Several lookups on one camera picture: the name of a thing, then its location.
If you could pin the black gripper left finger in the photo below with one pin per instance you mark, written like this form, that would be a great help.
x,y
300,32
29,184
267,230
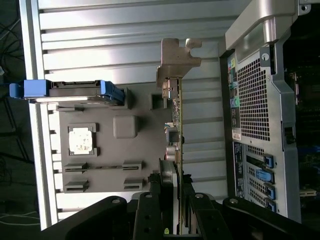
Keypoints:
x,y
147,220

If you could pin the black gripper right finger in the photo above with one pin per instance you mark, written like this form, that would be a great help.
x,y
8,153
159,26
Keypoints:
x,y
207,220

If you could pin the green RAM stick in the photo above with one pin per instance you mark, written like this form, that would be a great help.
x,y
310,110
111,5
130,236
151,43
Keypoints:
x,y
105,170

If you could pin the grey parts rack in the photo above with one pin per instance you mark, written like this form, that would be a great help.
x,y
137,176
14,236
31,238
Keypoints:
x,y
112,155

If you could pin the white expansion slot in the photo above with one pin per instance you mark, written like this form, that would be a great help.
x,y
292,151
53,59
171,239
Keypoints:
x,y
307,193

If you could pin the silver CPU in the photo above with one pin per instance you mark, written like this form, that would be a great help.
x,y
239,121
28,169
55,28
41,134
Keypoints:
x,y
81,140

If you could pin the green motherboard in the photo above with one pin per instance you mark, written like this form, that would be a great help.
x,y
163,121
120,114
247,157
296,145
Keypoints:
x,y
308,160

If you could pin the open grey PC case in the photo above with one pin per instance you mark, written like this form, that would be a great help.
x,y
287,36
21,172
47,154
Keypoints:
x,y
252,100

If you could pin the hard disk in blue caddy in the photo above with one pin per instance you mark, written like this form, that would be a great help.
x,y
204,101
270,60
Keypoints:
x,y
75,87

